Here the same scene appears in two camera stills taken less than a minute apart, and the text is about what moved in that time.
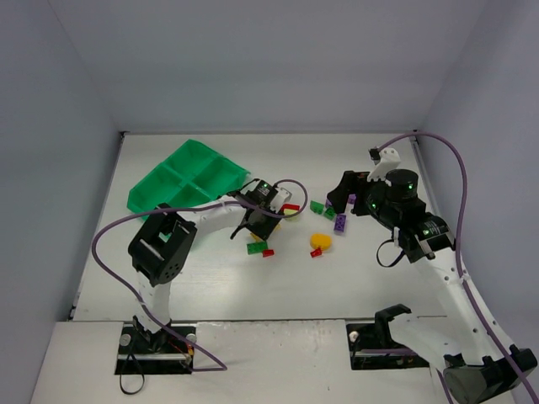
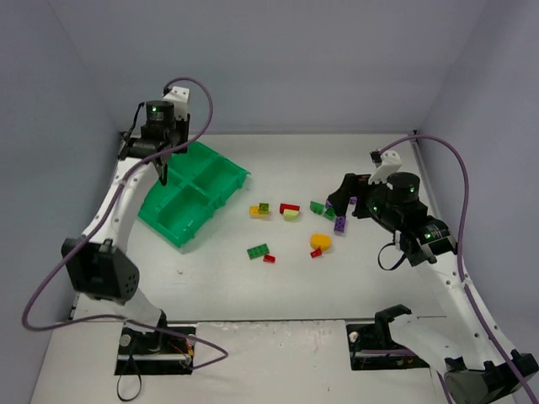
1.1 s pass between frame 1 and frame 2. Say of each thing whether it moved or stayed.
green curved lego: stayed
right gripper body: stayed
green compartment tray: stayed
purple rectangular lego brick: stayed
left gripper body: moved
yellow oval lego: stayed
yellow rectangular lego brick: moved
